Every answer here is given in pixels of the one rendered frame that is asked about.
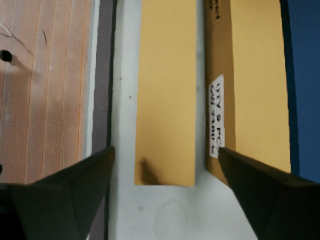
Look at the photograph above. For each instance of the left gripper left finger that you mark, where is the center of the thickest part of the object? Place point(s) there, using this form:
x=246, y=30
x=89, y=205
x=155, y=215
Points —
x=61, y=206

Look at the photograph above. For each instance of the brown cardboard carton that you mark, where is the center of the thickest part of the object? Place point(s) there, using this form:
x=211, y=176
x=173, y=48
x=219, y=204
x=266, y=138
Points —
x=245, y=82
x=166, y=99

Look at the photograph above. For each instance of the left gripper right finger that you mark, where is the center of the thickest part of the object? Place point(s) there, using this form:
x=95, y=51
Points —
x=277, y=204

